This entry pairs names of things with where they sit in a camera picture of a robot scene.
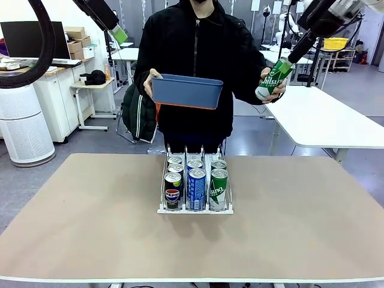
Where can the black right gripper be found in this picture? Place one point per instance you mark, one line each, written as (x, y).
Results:
(321, 21)

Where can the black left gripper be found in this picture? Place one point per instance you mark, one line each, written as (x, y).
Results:
(93, 9)

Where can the green Chilsung cider can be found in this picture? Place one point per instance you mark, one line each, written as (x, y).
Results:
(218, 164)
(218, 192)
(270, 87)

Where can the blue bin with orange trim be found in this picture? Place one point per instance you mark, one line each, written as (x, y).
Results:
(186, 91)

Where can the white lab robot arm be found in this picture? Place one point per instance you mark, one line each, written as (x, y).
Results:
(283, 25)

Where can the person's right forearm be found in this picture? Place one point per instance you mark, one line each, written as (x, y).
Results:
(139, 81)

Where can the person's left forearm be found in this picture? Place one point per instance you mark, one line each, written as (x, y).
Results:
(250, 96)

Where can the person's left hand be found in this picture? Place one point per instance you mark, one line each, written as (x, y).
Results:
(279, 91)

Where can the person's right hand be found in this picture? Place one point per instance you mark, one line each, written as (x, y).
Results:
(148, 87)

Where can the black tripod stand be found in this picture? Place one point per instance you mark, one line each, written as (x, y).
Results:
(309, 81)

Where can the white storage box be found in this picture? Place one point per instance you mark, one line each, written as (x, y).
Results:
(89, 52)

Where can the yellow plastic crate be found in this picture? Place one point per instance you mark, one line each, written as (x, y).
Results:
(336, 44)

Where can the low wooden shelf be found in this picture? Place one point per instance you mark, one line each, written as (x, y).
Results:
(339, 51)

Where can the orange drink bottle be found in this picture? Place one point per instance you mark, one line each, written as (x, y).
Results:
(107, 73)

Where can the black bag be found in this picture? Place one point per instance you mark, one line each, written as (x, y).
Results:
(94, 78)

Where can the black keyboard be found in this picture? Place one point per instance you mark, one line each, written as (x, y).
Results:
(66, 63)

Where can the small white rolling table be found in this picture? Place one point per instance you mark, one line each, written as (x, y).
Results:
(90, 87)

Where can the red fire extinguisher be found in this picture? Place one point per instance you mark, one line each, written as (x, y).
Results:
(363, 57)

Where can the white rounded side table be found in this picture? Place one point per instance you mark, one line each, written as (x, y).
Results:
(315, 120)

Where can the person in black jacket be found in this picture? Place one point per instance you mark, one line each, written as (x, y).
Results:
(195, 45)

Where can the dark green striped jacket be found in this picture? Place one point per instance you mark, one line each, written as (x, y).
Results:
(138, 114)

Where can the white desk with wood top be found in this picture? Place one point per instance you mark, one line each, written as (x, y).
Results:
(54, 99)

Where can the black computer monitor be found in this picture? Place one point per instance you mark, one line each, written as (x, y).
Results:
(18, 39)

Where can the white paper stack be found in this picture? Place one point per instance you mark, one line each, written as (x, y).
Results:
(12, 64)

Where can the purple cloth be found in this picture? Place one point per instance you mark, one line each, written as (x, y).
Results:
(3, 48)

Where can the white cylindrical air purifier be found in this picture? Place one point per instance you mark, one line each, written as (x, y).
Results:
(24, 126)

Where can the blue Pocari Sweat can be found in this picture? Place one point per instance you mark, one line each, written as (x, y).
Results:
(196, 192)
(195, 164)

